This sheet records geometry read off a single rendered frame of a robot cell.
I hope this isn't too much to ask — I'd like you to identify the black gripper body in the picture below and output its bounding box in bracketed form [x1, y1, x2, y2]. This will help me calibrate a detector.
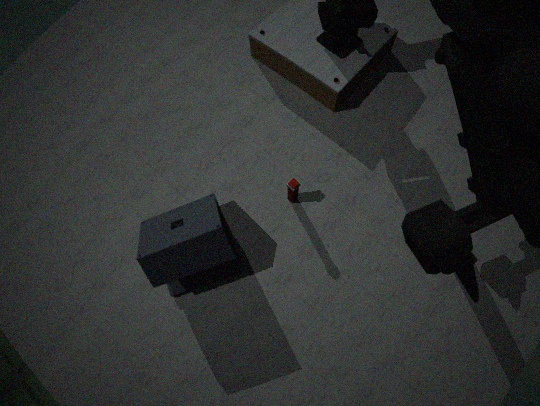
[401, 128, 536, 275]

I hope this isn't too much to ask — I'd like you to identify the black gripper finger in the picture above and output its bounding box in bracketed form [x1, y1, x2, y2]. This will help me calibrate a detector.
[442, 252, 479, 302]

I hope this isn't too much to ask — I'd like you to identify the dark navy sloped panel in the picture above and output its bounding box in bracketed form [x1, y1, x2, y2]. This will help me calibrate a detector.
[137, 193, 244, 297]

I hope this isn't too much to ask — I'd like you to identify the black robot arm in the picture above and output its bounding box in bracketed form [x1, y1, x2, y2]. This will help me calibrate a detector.
[317, 0, 540, 248]

